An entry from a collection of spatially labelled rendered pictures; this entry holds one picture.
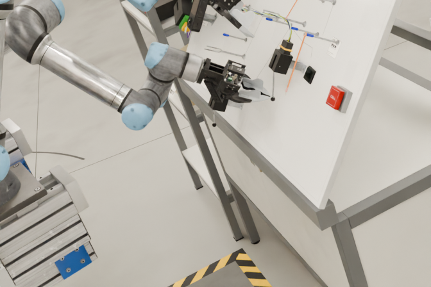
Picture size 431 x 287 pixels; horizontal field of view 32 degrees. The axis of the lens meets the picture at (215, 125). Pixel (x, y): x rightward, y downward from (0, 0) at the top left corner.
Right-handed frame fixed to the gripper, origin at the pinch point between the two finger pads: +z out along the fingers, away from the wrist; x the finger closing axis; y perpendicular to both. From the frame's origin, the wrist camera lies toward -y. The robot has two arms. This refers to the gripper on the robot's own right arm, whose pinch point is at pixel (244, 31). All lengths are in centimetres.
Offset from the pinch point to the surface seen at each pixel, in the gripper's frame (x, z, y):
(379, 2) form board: -22.1, 10.1, 28.0
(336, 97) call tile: -26.5, 17.5, 4.1
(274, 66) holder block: -1.3, 13.9, -1.6
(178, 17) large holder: 66, 14, -14
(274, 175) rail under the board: -7.9, 35.0, -24.4
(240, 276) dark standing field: 56, 110, -78
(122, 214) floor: 143, 99, -115
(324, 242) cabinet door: -23, 54, -28
